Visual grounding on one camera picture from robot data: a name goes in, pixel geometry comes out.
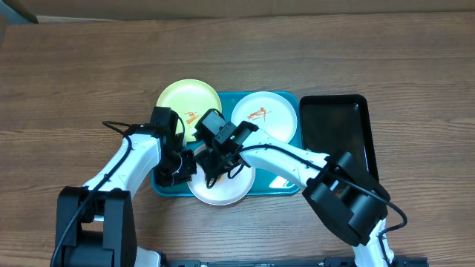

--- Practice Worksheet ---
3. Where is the white plate front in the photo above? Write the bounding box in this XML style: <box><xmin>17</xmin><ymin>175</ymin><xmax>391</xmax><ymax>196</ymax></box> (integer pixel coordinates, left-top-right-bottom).
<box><xmin>187</xmin><ymin>165</ymin><xmax>255</xmax><ymax>205</ymax></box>

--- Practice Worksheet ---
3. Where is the yellow-green plate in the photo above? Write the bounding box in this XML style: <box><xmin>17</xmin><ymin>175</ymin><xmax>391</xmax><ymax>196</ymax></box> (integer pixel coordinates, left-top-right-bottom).
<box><xmin>156</xmin><ymin>79</ymin><xmax>222</xmax><ymax>142</ymax></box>

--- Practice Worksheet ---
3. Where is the white plate with sauce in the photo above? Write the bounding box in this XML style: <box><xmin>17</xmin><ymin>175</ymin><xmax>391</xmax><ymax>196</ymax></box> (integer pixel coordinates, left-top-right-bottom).
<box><xmin>231</xmin><ymin>91</ymin><xmax>298</xmax><ymax>143</ymax></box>

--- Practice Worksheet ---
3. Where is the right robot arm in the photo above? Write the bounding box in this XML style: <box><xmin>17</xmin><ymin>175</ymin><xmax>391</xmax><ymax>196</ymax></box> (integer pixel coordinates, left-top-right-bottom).
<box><xmin>196</xmin><ymin>123</ymin><xmax>395</xmax><ymax>266</ymax></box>

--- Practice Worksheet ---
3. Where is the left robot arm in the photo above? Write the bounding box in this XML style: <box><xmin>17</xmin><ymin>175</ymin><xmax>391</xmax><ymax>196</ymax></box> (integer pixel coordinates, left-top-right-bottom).
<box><xmin>50</xmin><ymin>123</ymin><xmax>197</xmax><ymax>266</ymax></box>

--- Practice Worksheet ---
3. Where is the teal plastic tray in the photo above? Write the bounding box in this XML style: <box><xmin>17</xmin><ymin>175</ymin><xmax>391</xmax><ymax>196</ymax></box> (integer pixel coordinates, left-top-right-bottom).
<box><xmin>151</xmin><ymin>91</ymin><xmax>302</xmax><ymax>197</ymax></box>

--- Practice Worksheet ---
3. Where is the black rectangular tray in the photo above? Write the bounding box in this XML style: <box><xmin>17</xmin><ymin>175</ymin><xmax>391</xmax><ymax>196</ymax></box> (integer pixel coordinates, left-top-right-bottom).
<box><xmin>299</xmin><ymin>94</ymin><xmax>379</xmax><ymax>179</ymax></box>

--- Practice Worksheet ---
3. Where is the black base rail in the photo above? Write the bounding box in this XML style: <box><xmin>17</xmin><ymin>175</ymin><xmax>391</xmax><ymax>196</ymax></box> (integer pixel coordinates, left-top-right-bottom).
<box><xmin>159</xmin><ymin>255</ymin><xmax>430</xmax><ymax>267</ymax></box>

